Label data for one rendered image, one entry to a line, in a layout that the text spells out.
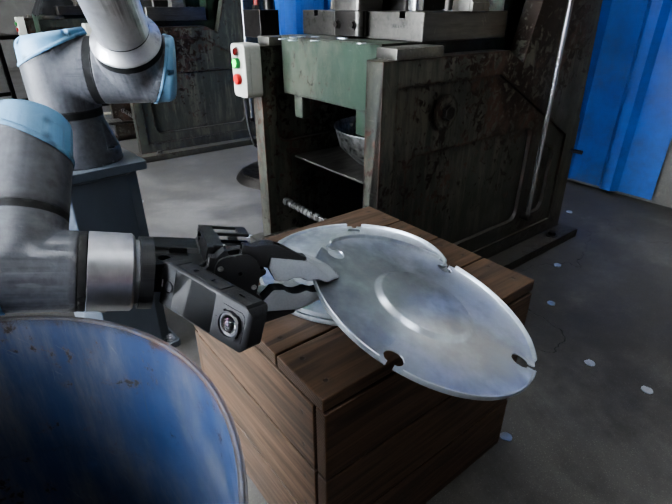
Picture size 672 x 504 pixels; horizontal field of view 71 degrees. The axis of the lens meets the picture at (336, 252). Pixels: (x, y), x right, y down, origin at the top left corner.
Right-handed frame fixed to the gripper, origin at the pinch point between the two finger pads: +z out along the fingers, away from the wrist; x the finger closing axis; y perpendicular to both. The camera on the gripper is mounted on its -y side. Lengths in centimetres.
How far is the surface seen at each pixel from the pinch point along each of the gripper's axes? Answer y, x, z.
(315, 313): 5.3, 7.1, 2.0
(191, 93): 226, 6, 19
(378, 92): 45, -20, 26
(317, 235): 27.7, 5.0, 10.9
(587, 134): 101, -20, 162
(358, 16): 68, -34, 29
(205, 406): -14.7, 2.7, -16.0
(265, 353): 3.7, 11.7, -4.5
